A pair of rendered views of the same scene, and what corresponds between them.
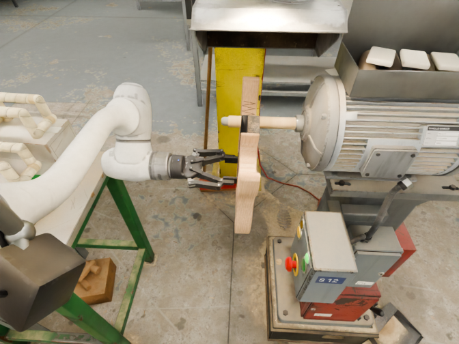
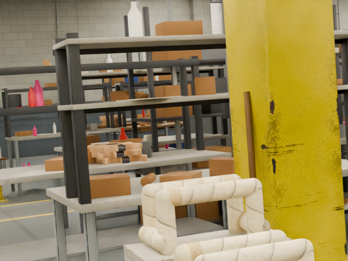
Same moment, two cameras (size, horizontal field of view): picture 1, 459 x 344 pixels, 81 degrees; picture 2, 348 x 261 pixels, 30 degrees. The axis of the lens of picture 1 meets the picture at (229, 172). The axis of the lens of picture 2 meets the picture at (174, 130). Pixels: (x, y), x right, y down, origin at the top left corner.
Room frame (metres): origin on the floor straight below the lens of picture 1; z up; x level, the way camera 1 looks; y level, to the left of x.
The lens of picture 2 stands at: (-0.25, 1.29, 1.37)
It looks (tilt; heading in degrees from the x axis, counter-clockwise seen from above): 3 degrees down; 334
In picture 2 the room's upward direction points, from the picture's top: 4 degrees counter-clockwise
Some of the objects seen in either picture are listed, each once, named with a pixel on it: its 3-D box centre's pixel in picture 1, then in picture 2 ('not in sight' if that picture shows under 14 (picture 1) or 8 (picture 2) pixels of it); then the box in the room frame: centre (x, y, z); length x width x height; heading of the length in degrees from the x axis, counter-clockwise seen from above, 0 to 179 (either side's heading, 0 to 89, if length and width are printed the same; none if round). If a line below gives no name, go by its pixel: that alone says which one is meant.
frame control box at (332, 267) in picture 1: (339, 255); not in sight; (0.35, -0.30, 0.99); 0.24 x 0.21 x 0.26; 87
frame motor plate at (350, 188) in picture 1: (382, 164); not in sight; (0.58, -0.47, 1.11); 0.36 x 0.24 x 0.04; 87
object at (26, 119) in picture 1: (30, 125); (255, 213); (0.73, 0.66, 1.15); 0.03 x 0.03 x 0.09
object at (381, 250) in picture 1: (376, 239); not in sight; (0.43, -0.46, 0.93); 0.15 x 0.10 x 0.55; 87
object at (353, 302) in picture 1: (337, 293); not in sight; (0.42, -0.46, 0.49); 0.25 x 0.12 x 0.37; 87
